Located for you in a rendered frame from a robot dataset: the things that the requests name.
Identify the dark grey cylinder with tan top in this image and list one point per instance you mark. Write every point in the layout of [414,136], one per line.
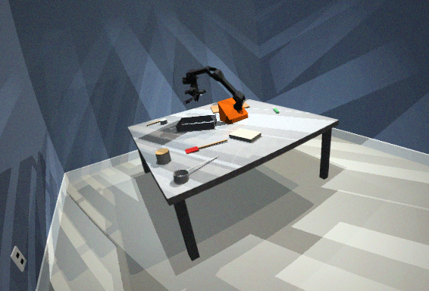
[163,156]

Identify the grey saucepan with long handle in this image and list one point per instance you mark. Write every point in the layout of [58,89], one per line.
[181,176]

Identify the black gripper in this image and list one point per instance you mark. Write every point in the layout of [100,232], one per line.
[202,91]

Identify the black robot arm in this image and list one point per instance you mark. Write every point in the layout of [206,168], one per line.
[191,77]

